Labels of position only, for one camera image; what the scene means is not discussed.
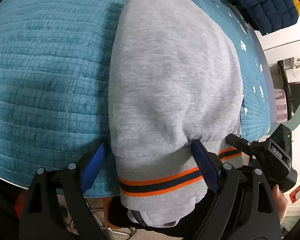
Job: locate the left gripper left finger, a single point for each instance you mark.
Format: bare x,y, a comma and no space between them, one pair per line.
42,217

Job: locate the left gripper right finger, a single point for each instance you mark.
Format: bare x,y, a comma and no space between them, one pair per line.
243,206

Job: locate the grey navy sweatshirt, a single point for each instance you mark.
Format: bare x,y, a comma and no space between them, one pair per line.
174,78

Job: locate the person's right hand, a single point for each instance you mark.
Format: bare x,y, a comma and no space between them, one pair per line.
281,202

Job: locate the metal stool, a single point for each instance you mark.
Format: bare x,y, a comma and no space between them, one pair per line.
98,208

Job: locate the navy quilted jacket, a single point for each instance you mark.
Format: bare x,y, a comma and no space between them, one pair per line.
267,16

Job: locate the teal quilted bed cover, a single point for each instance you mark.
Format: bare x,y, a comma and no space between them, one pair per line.
54,82

